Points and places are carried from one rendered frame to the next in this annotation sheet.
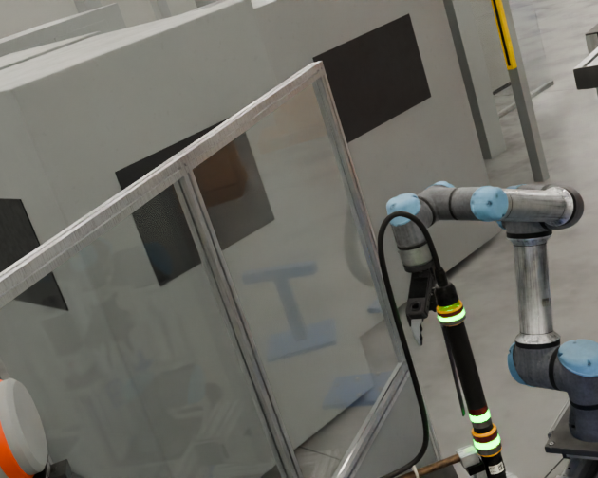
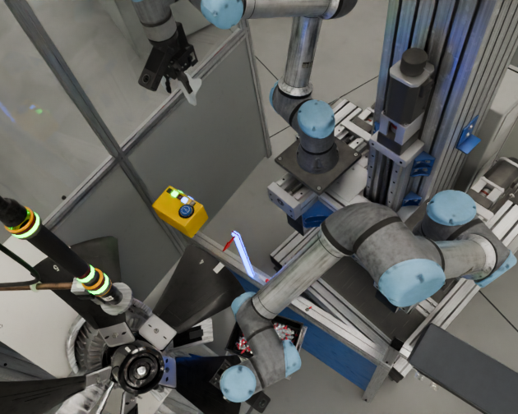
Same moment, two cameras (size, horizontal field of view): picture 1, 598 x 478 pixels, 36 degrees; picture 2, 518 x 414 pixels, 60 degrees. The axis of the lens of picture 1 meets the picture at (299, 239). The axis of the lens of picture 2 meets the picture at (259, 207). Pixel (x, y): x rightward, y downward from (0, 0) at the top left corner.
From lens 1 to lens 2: 1.31 m
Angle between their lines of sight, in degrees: 43
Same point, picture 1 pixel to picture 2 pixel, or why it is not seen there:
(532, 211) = (282, 12)
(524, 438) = (344, 63)
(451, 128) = not seen: outside the picture
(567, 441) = (289, 161)
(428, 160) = not seen: outside the picture
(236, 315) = (24, 17)
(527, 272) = (296, 37)
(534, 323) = (292, 78)
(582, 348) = (317, 112)
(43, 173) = not seen: outside the picture
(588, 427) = (303, 161)
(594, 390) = (313, 144)
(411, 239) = (145, 17)
